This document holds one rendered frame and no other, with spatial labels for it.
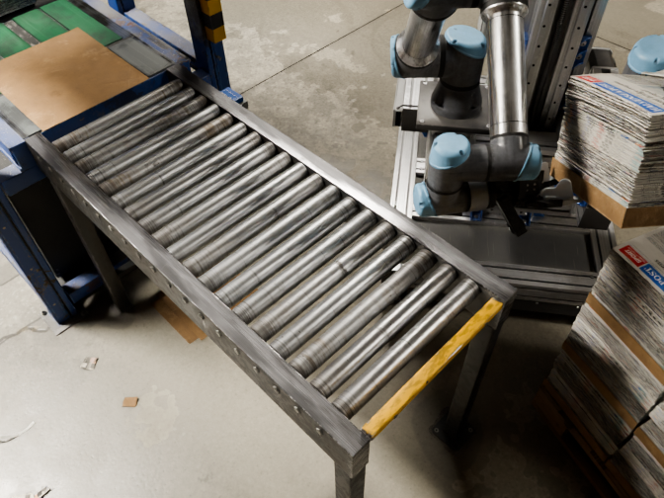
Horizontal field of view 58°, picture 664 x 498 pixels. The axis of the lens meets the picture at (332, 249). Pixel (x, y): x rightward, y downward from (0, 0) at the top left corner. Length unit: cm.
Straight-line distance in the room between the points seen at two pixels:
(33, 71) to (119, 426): 122
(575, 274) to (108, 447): 171
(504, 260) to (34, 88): 170
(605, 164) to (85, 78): 160
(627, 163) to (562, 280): 106
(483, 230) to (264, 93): 154
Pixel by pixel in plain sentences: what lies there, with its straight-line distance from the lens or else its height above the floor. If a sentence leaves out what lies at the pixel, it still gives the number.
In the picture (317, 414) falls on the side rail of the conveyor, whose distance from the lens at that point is 123.
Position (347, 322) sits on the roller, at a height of 80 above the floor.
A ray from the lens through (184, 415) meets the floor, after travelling 217.
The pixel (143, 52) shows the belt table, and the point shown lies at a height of 80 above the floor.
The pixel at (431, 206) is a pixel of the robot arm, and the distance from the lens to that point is 127.
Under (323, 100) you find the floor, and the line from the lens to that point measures 327.
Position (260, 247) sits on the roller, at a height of 79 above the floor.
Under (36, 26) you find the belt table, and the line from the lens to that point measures 255.
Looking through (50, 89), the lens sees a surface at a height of 80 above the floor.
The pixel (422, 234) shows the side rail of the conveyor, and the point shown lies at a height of 80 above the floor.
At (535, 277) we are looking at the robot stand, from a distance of 222.
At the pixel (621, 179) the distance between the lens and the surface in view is 126.
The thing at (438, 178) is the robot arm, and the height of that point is 108.
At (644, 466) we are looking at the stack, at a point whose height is 30.
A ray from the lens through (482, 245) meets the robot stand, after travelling 230.
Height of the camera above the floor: 191
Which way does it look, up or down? 50 degrees down
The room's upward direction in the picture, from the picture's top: 2 degrees counter-clockwise
